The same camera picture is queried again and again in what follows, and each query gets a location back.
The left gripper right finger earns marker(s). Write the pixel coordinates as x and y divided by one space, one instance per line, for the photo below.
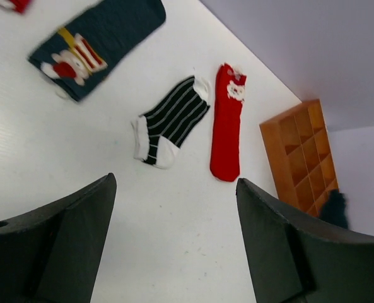
295 257

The red sock with white figure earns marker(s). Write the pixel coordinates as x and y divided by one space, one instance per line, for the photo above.
18 6

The navy sock with bear pattern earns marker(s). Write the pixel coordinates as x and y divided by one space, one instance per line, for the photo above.
84 51

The red sock with santa pattern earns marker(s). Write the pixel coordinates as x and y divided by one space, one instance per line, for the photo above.
229 98

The orange compartment tray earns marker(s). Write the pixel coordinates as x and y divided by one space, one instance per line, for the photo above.
299 154

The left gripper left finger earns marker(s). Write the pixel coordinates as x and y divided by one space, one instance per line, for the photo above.
53 253

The black white striped sock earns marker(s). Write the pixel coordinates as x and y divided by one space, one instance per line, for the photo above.
160 132

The plain navy ankle sock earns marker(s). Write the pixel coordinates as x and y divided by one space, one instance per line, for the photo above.
334 210

